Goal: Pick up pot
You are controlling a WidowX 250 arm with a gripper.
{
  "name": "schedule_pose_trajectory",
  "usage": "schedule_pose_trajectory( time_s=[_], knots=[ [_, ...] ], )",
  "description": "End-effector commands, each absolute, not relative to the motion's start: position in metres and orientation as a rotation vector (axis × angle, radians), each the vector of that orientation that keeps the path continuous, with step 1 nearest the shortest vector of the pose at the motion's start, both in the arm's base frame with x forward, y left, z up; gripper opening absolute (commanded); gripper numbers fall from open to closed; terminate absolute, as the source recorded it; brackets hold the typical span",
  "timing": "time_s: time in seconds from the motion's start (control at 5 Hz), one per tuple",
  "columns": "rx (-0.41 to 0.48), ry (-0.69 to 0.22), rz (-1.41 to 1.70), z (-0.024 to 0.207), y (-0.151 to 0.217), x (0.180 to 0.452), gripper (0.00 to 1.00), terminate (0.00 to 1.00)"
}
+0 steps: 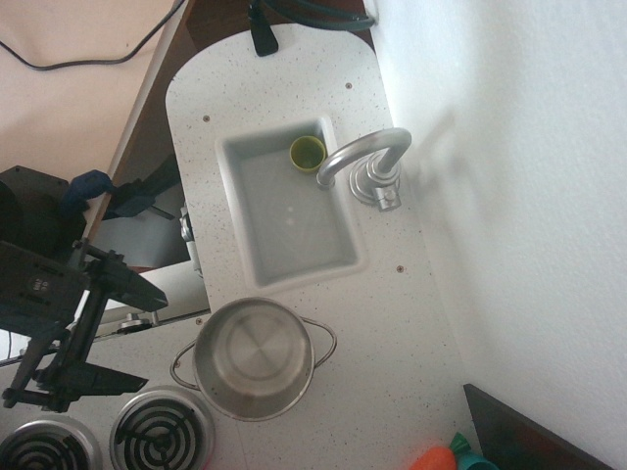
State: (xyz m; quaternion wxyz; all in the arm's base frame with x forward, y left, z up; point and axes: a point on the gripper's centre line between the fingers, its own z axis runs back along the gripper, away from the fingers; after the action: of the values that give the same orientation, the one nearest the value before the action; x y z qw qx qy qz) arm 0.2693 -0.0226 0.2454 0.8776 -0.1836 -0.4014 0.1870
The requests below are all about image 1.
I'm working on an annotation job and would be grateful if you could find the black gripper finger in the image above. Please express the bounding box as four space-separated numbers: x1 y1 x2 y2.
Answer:
72 362 148 396
100 266 168 311

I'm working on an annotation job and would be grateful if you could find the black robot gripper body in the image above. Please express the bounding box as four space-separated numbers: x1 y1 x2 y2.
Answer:
1 242 124 412

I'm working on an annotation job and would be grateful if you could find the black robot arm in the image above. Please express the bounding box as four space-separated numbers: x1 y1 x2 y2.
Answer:
1 165 168 412

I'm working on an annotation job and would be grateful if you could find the stainless steel pot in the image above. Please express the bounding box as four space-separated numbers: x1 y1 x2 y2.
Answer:
169 298 338 422

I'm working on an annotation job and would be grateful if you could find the silver stove knob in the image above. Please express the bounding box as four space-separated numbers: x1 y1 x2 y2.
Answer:
118 311 160 335

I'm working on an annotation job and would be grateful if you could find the left stove burner coil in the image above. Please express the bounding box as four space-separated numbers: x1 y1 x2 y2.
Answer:
1 416 103 470

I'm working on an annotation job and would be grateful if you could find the stove burner coil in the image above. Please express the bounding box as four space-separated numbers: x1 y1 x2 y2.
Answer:
110 386 216 470
1 416 103 470

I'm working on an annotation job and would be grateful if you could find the blue cloth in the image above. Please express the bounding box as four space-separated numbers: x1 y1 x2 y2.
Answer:
59 155 180 220

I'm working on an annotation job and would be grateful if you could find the right stove burner coil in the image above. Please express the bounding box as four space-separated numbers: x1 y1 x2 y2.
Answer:
110 386 216 470

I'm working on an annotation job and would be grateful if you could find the grey toy sink basin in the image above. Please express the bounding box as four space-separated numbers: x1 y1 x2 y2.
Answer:
216 116 367 293

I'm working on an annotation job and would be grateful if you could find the green plastic cup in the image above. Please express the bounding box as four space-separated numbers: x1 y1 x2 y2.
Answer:
289 135 327 173

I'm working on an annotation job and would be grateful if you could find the silver toy faucet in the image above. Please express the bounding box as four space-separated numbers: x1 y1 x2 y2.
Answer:
316 127 412 212

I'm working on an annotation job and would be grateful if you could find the black clamp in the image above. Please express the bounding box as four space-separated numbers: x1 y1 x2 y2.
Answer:
248 0 278 57

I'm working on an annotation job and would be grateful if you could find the orange toy carrot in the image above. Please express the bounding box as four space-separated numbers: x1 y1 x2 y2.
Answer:
409 446 458 470

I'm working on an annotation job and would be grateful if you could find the teal plastic toy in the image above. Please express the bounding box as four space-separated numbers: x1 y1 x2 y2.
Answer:
449 432 499 470

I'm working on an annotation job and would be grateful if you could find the silver cabinet handle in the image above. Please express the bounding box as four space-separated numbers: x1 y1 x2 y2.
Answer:
179 206 203 277

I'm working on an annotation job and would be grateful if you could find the black cable on floor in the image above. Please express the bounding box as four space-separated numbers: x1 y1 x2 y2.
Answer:
0 0 190 73

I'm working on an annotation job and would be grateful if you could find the dark green hose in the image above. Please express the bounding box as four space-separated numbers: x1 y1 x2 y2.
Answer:
264 0 378 33

